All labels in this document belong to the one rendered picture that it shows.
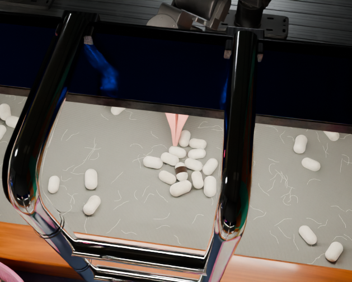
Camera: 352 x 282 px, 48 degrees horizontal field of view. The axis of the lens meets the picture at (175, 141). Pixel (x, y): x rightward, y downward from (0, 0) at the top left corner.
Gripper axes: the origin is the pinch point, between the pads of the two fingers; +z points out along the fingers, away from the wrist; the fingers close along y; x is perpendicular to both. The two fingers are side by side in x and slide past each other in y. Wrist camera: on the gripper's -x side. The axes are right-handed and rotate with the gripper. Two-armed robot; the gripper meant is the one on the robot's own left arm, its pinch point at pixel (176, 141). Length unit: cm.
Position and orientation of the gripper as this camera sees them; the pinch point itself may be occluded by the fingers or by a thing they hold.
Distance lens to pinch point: 69.8
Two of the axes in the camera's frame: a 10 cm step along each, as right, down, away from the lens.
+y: 9.9, 1.0, -0.7
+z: -0.9, 9.8, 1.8
